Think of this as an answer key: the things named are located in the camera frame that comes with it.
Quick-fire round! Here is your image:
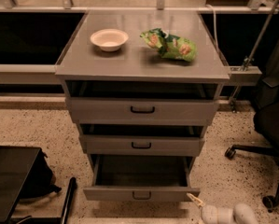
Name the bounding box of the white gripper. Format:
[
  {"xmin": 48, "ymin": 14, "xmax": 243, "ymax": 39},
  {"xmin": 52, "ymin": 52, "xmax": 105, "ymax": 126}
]
[{"xmin": 187, "ymin": 193, "xmax": 234, "ymax": 224}]

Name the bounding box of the grey bottom drawer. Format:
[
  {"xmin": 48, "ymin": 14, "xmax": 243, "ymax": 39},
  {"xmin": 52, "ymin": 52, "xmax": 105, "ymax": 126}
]
[{"xmin": 83, "ymin": 155, "xmax": 200, "ymax": 202}]

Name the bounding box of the grey drawer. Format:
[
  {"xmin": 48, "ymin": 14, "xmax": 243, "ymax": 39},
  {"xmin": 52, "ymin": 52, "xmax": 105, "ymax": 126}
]
[
  {"xmin": 66, "ymin": 80, "xmax": 218, "ymax": 126},
  {"xmin": 83, "ymin": 155, "xmax": 200, "ymax": 202},
  {"xmin": 78, "ymin": 124, "xmax": 204, "ymax": 157}
]

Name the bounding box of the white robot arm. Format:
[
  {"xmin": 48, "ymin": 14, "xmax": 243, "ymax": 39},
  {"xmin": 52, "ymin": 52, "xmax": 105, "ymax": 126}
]
[{"xmin": 187, "ymin": 193, "xmax": 259, "ymax": 224}]

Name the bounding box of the grey drawer cabinet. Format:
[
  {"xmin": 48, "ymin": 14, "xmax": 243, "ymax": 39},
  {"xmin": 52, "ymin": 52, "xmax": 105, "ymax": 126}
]
[{"xmin": 54, "ymin": 9, "xmax": 230, "ymax": 170}]

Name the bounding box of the grey middle drawer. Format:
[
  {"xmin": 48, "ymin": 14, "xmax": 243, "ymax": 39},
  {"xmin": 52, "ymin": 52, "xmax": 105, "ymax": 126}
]
[{"xmin": 78, "ymin": 124, "xmax": 204, "ymax": 157}]

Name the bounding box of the grey top drawer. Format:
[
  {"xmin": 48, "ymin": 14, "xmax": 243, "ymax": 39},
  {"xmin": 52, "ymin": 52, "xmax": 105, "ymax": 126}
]
[{"xmin": 66, "ymin": 80, "xmax": 218, "ymax": 126}]

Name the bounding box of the black office chair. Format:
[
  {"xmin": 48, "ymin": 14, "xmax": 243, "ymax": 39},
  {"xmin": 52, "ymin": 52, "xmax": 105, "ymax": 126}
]
[{"xmin": 225, "ymin": 40, "xmax": 279, "ymax": 212}]

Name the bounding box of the black backpack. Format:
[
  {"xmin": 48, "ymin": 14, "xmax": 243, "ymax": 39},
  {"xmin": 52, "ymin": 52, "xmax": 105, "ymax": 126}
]
[{"xmin": 20, "ymin": 150, "xmax": 62, "ymax": 199}]

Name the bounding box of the green chip bag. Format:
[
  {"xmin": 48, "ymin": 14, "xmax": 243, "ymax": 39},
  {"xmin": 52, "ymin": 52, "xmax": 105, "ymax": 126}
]
[{"xmin": 140, "ymin": 28, "xmax": 197, "ymax": 63}]

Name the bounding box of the white bowl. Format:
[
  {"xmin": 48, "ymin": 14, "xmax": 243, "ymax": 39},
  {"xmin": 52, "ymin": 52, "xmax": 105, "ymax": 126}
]
[{"xmin": 91, "ymin": 29, "xmax": 129, "ymax": 52}]

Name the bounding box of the white cable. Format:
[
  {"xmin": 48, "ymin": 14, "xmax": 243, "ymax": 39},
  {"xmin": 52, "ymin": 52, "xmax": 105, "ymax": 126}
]
[{"xmin": 205, "ymin": 4, "xmax": 220, "ymax": 53}]

